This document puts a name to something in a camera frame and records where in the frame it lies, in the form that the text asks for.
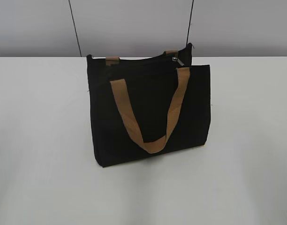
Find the black tote bag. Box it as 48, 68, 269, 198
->
86, 43, 211, 167

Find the metal zipper pull with ring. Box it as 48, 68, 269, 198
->
172, 57, 183, 66

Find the tan front bag handle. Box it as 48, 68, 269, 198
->
110, 67, 190, 154

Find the tan bag handle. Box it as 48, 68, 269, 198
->
110, 67, 190, 154
105, 50, 179, 66

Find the tan rear bag handle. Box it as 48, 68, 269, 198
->
105, 50, 179, 66

